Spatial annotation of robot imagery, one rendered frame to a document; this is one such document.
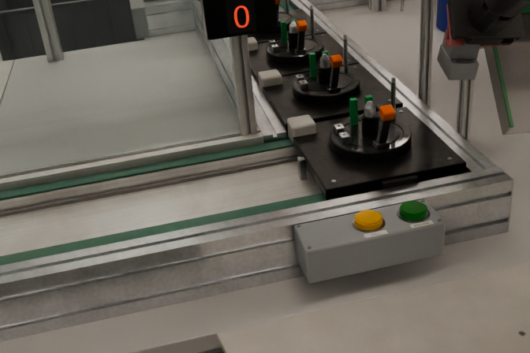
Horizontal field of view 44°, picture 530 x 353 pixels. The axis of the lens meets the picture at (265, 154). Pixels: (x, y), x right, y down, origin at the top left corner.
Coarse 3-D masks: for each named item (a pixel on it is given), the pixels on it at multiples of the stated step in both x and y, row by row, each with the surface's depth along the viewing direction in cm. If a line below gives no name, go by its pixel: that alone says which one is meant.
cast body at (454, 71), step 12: (444, 36) 104; (444, 48) 104; (456, 48) 101; (468, 48) 101; (444, 60) 105; (456, 60) 102; (468, 60) 102; (444, 72) 105; (456, 72) 102; (468, 72) 103
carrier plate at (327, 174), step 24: (336, 120) 125; (408, 120) 123; (312, 144) 118; (432, 144) 114; (312, 168) 110; (336, 168) 110; (360, 168) 109; (384, 168) 108; (408, 168) 108; (432, 168) 107; (456, 168) 108; (336, 192) 104; (360, 192) 106
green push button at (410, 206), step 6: (402, 204) 98; (408, 204) 98; (414, 204) 98; (420, 204) 98; (402, 210) 97; (408, 210) 96; (414, 210) 96; (420, 210) 96; (426, 210) 96; (402, 216) 97; (408, 216) 96; (414, 216) 96; (420, 216) 96; (426, 216) 97
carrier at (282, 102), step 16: (320, 64) 135; (272, 80) 143; (288, 80) 145; (304, 80) 135; (320, 80) 136; (352, 80) 137; (368, 80) 141; (272, 96) 138; (288, 96) 137; (304, 96) 133; (320, 96) 131; (336, 96) 131; (352, 96) 133; (384, 96) 133; (288, 112) 130; (304, 112) 130; (320, 112) 129; (336, 112) 129
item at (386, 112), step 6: (378, 108) 107; (384, 108) 104; (390, 108) 104; (384, 114) 104; (390, 114) 104; (384, 120) 105; (390, 120) 106; (384, 126) 107; (378, 132) 109; (384, 132) 108; (378, 138) 109; (384, 138) 109
